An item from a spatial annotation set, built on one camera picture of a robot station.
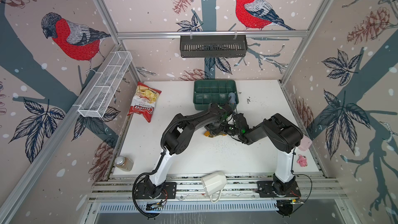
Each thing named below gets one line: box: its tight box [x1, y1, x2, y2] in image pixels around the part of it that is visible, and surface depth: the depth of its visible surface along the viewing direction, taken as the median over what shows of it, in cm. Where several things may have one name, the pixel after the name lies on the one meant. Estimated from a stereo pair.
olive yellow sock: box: [203, 130, 227, 138], surface depth 92 cm
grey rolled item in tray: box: [228, 92, 236, 104], surface depth 106 cm
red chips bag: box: [127, 81, 162, 123], surface depth 105 cm
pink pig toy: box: [296, 154, 308, 167], surface depth 83 cm
